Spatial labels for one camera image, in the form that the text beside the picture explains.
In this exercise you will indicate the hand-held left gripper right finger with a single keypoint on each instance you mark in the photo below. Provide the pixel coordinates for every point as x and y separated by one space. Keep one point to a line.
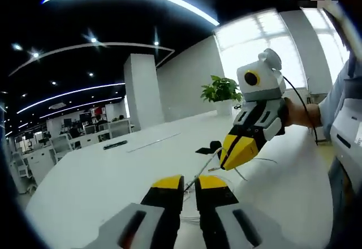
226 226

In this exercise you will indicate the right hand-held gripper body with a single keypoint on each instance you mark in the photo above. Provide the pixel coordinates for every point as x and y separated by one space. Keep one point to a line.
266 87

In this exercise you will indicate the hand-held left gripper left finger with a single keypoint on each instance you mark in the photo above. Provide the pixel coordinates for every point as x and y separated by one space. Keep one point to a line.
150 226

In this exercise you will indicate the black clip object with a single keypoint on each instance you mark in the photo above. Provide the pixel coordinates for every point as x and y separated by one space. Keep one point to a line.
215 145

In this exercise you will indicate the white desktop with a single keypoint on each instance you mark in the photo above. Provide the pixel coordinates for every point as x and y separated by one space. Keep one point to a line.
99 189

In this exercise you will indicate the person's right hand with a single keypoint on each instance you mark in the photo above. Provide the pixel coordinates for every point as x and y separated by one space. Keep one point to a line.
299 116

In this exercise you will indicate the small black object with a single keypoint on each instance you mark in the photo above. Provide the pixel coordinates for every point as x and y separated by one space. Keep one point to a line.
237 107

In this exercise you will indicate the green potted plant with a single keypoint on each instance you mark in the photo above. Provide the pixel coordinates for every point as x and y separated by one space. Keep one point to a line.
222 90

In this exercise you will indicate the large bright window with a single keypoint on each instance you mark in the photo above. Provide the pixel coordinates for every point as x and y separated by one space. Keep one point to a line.
254 34

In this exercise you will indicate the black remote-like object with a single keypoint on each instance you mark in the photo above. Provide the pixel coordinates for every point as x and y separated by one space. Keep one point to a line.
114 145

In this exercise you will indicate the person in light blue shirt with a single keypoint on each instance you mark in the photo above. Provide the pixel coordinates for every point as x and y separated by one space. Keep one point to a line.
345 203

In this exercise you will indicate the row of white office desks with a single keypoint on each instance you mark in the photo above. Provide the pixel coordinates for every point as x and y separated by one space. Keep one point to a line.
39 161

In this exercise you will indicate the straight ceiling light strip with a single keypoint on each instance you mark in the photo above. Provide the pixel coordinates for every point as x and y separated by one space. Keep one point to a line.
85 105
70 92

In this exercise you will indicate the ceiling air conditioner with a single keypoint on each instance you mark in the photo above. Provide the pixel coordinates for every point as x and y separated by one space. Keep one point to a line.
57 106

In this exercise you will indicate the group of ceiling spotlights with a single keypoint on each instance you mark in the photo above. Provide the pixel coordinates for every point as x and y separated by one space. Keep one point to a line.
93 40

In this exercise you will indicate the red wall panel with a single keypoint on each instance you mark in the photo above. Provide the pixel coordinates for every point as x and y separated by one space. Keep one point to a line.
99 109

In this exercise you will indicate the thin white ceiling rail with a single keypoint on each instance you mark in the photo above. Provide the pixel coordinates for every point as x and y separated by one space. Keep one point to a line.
99 44

